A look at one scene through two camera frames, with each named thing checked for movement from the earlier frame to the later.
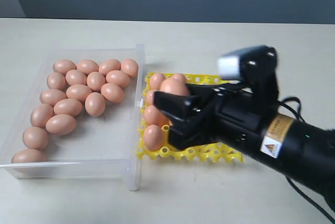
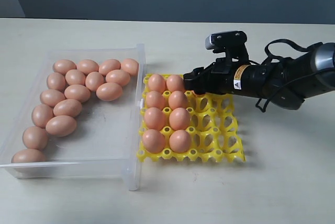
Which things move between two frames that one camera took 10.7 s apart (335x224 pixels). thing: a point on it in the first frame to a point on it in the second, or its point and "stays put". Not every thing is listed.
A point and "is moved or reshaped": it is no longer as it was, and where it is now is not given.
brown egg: [178, 79] stays put
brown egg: [108, 65] stays put
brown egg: [75, 77] stays put
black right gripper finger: [184, 133] to [198, 80]
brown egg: [56, 80] stays put
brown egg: [130, 67] stays put
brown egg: [175, 85] is moved or reshaped
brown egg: [63, 66] stays put
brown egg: [112, 92] is moved or reshaped
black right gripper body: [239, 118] to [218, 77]
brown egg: [87, 66] stays put
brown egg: [156, 80] stays put
